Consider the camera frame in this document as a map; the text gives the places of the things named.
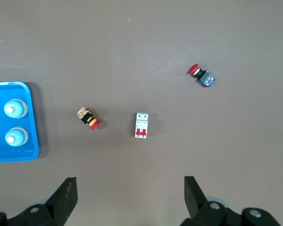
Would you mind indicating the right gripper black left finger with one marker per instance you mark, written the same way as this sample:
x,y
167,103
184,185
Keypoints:
x,y
56,207

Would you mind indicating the yellow red emergency stop switch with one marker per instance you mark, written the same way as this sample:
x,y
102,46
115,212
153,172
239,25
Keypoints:
x,y
88,118

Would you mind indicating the red mushroom push button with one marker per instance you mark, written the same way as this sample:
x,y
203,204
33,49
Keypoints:
x,y
200,74

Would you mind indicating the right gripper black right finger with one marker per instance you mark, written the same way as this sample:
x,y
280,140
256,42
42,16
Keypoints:
x,y
198,209

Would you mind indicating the blue desk bell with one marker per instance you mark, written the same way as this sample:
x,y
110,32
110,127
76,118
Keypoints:
x,y
16,137
15,108

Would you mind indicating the white red circuit breaker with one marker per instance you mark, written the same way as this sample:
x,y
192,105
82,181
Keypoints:
x,y
141,124

